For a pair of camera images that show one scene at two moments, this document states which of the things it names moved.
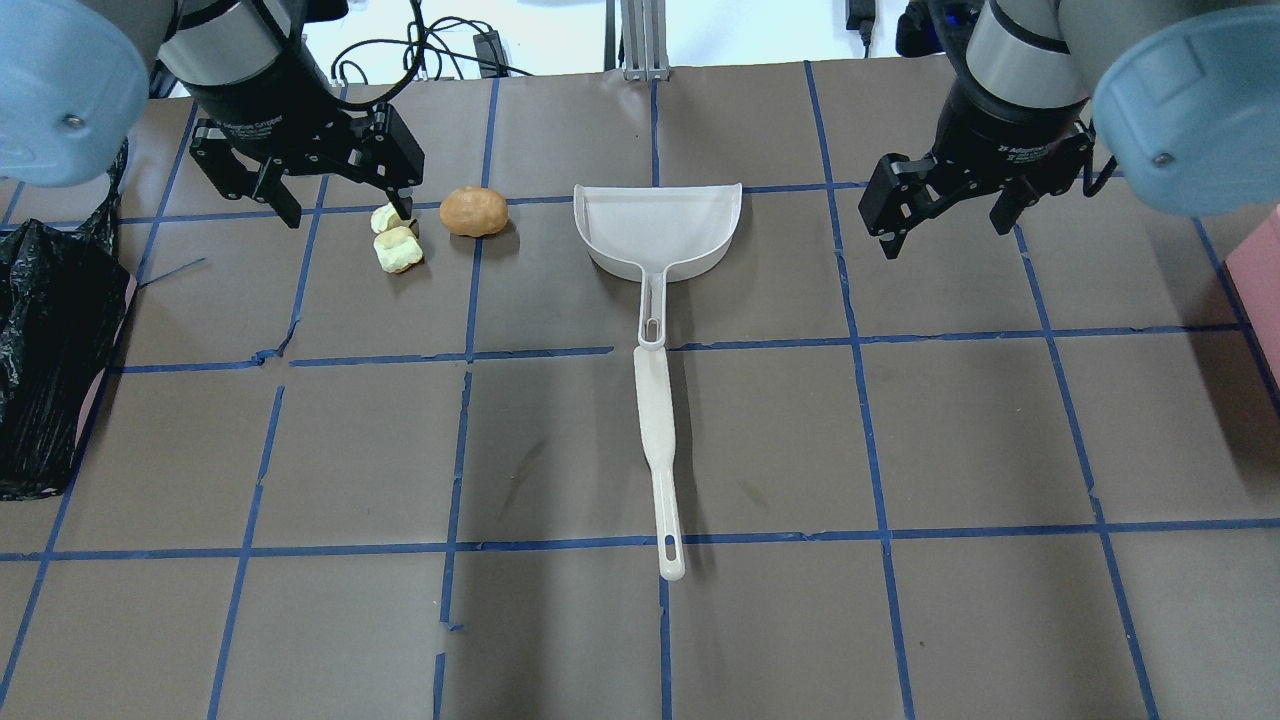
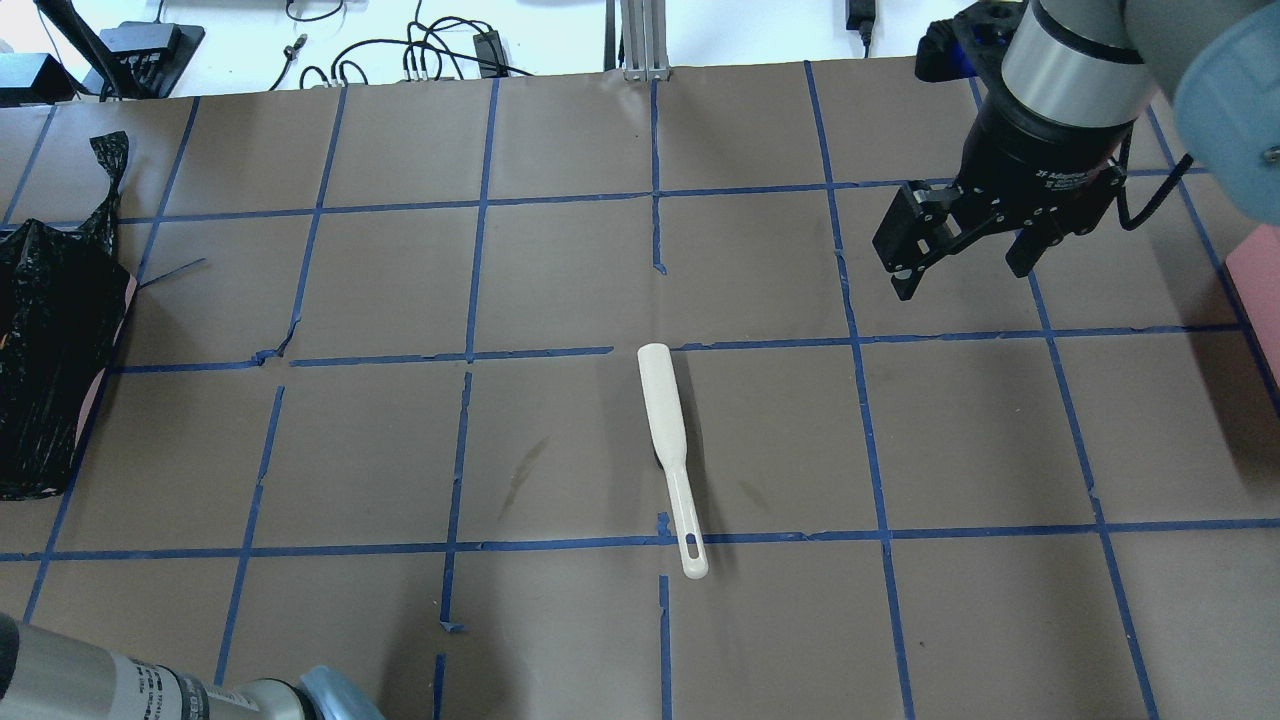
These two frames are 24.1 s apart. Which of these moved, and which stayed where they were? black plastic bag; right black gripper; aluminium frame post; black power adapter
Moved: right black gripper
Stayed: black power adapter; black plastic bag; aluminium frame post
